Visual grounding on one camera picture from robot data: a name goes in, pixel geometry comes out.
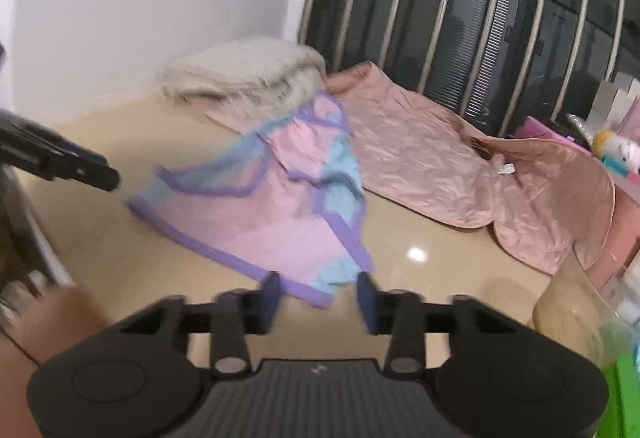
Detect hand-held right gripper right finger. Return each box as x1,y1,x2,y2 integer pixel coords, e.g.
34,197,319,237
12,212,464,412
356,271,523,379

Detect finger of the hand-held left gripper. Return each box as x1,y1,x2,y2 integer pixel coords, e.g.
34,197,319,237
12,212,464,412
0,108,122,193

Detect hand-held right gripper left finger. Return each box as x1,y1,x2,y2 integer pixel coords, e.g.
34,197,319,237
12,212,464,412
114,271,282,379

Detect pink blue purple-trimmed garment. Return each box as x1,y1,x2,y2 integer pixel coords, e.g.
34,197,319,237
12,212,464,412
125,93,376,309

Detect pink satin garment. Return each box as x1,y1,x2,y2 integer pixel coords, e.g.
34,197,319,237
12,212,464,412
207,61,617,275

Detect white fluffy blanket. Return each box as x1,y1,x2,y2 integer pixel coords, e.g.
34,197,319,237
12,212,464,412
160,41,328,111

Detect clear plastic container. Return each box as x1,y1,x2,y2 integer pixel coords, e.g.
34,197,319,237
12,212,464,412
531,238,640,361

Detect pink box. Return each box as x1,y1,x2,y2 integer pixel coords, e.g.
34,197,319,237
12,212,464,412
514,115,592,154

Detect green plastic object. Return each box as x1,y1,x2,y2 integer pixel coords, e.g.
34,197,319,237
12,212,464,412
597,323,640,438

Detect white yellow plush toy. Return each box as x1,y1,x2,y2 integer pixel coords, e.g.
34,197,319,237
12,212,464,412
591,128,640,176

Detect metal window bars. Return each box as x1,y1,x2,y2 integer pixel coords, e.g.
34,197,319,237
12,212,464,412
299,0,640,139

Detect white cardboard boxes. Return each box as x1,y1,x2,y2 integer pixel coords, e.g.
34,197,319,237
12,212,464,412
594,72,640,131

